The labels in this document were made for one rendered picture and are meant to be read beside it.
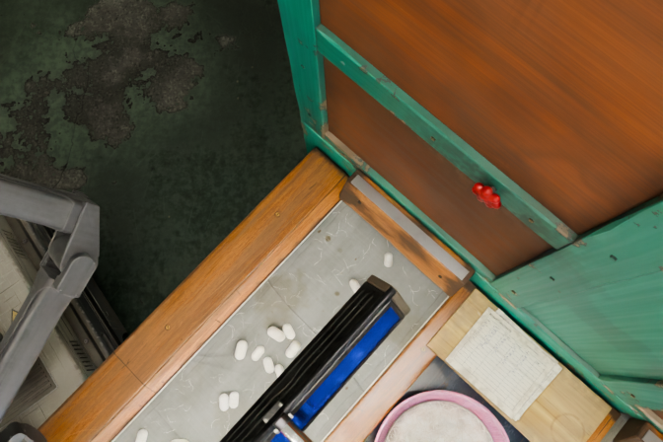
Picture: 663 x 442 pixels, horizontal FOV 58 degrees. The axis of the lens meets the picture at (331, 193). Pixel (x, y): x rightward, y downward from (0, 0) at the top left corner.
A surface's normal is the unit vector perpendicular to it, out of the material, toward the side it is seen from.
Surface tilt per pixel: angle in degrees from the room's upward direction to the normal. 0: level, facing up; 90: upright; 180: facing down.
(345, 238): 0
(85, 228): 51
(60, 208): 39
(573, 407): 0
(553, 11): 90
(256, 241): 0
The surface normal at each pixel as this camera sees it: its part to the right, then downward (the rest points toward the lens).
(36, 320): 0.58, 0.25
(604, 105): -0.68, 0.71
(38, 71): -0.02, -0.25
